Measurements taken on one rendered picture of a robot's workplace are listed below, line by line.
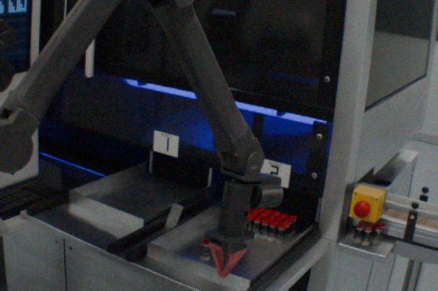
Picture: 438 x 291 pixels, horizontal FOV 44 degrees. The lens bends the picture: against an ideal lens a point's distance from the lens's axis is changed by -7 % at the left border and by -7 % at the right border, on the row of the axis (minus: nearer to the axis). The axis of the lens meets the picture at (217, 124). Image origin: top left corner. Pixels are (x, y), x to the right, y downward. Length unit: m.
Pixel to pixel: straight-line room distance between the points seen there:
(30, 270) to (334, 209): 1.30
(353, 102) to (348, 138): 0.09
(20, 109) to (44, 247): 1.36
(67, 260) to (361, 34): 1.31
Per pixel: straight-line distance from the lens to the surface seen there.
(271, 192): 1.17
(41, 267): 2.25
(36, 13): 1.84
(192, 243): 1.38
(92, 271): 2.03
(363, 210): 1.38
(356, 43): 1.34
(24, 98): 0.88
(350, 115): 1.37
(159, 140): 1.65
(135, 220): 1.43
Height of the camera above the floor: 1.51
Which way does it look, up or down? 15 degrees down
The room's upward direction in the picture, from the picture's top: 5 degrees clockwise
